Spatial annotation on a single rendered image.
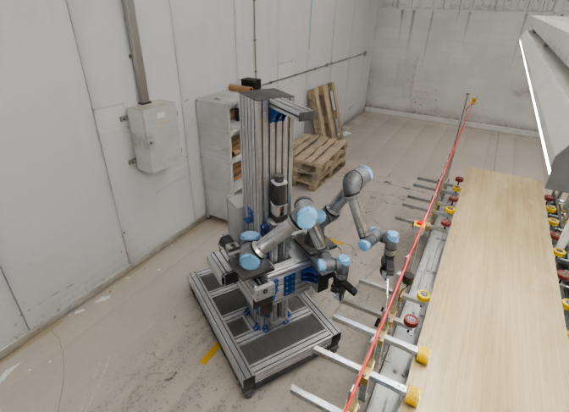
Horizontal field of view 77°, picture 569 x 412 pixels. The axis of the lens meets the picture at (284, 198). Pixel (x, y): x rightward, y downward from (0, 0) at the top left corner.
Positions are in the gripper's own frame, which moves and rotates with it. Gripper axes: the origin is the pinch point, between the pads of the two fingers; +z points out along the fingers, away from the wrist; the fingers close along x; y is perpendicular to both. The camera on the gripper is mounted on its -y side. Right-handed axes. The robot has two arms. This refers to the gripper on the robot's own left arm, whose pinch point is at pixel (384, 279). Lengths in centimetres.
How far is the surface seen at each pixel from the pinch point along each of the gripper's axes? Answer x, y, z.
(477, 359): -43, -51, 3
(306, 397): 42, -90, -4
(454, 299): -41.9, -7.4, 2.6
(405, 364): -13, -38, 31
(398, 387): 1, -79, -4
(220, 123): 167, 178, -41
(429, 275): -43, 48, 31
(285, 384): 61, -22, 92
